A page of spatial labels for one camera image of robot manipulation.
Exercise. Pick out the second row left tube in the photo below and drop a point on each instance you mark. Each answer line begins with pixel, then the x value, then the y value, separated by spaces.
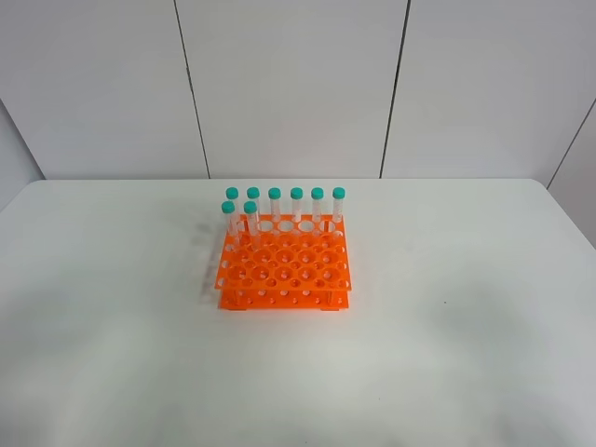
pixel 229 211

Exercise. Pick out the orange test tube rack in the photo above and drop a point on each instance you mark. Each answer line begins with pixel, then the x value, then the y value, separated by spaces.
pixel 289 265

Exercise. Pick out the teal-capped test tube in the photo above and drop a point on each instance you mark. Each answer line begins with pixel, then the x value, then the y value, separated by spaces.
pixel 252 216

